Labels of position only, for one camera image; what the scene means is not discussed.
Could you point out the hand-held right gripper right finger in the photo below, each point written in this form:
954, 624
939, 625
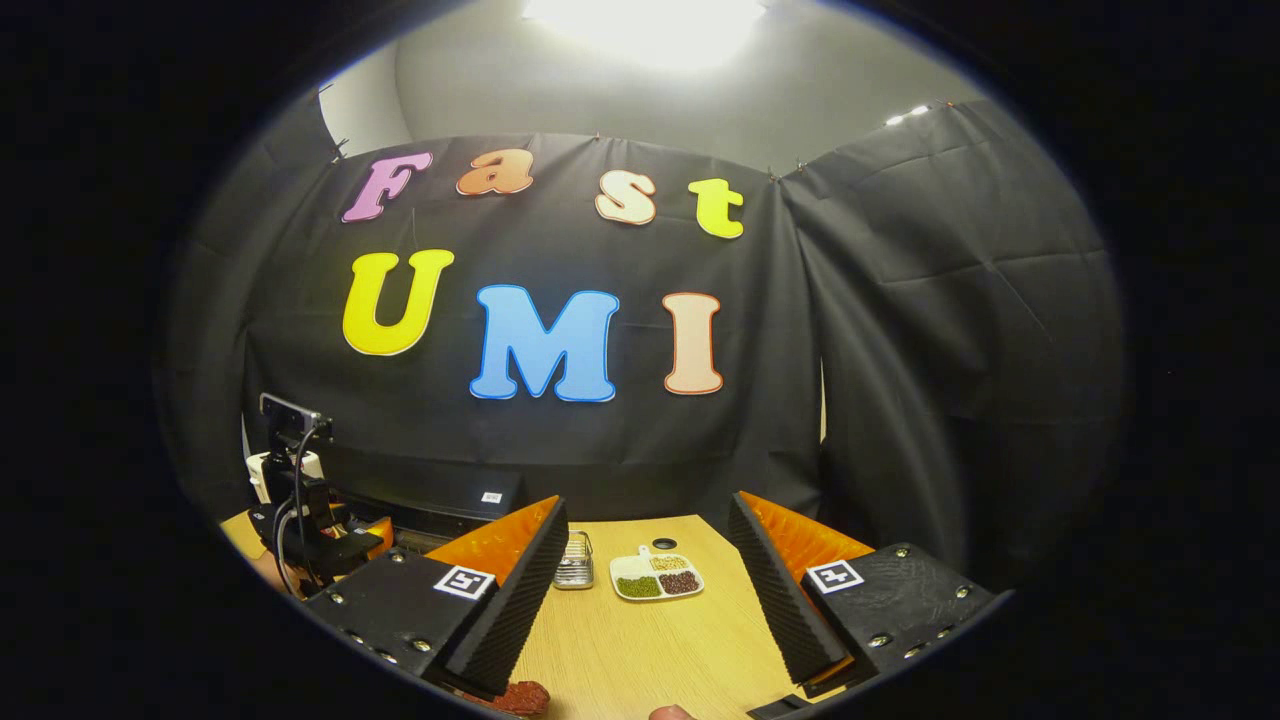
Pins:
785, 610

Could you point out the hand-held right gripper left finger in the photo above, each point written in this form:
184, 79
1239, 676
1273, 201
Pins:
520, 610

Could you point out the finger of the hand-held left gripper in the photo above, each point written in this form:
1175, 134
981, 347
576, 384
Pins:
378, 535

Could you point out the black electric oven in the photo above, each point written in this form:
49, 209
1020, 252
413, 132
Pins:
440, 495

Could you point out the red grilled meat piece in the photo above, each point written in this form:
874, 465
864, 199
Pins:
515, 697

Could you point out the white toaster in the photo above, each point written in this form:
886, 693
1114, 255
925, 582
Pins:
258, 470

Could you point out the white divided plate with beans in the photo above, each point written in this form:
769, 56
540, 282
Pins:
655, 580

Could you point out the small ceiling spotlights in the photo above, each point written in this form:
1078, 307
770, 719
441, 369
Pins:
905, 113

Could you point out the ceiling light panel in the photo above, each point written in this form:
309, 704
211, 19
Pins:
645, 25

